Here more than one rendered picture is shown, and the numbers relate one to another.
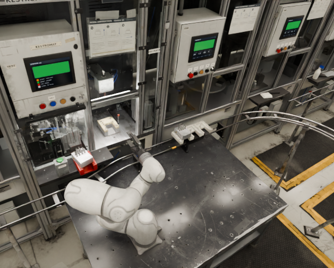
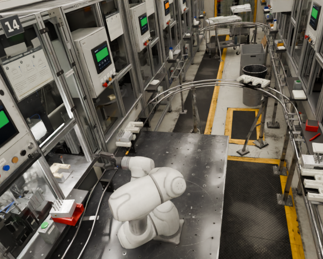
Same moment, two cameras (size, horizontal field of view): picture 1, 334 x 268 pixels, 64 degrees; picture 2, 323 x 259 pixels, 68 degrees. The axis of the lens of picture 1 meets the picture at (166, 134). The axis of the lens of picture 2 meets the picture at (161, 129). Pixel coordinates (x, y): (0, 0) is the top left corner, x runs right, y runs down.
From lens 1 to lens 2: 0.59 m
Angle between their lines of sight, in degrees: 26
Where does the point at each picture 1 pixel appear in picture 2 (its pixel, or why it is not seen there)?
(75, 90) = (21, 141)
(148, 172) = (140, 168)
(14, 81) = not seen: outside the picture
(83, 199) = (138, 199)
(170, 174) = not seen: hidden behind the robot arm
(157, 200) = not seen: hidden behind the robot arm
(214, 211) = (194, 173)
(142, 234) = (172, 221)
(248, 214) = (214, 158)
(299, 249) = (247, 166)
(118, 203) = (172, 176)
